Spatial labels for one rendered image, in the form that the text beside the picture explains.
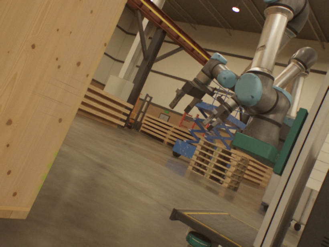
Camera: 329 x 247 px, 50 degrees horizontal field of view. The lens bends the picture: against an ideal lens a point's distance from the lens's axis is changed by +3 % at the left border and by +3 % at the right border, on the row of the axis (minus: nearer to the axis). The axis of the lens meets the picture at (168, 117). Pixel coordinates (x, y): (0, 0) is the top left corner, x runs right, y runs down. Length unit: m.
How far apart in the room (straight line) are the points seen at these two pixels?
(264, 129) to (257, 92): 0.17
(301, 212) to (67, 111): 5.70
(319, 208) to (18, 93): 1.13
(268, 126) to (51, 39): 0.88
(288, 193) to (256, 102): 0.41
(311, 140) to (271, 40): 0.44
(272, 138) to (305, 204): 5.24
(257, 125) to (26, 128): 0.88
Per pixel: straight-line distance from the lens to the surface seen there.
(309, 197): 6.68
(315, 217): 1.44
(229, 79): 1.56
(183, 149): 11.99
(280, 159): 1.58
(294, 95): 2.15
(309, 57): 2.07
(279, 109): 1.48
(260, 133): 1.45
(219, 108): 2.04
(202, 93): 1.72
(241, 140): 1.45
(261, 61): 1.44
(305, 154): 1.57
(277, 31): 1.51
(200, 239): 1.53
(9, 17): 1.23
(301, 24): 1.67
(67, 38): 1.33
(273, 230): 1.57
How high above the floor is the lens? 0.59
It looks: 3 degrees up
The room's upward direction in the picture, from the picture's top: 24 degrees clockwise
